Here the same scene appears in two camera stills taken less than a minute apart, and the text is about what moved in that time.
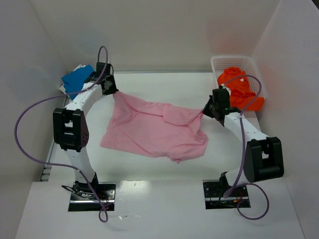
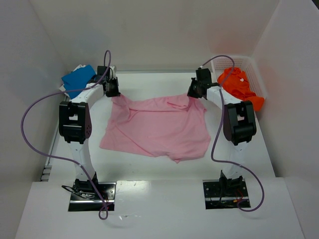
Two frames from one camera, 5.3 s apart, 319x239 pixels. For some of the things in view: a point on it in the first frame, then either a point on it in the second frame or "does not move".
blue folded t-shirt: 74,81 does not move
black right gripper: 208,109 -> 195,89
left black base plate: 106,191 does not move
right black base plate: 214,192 does not move
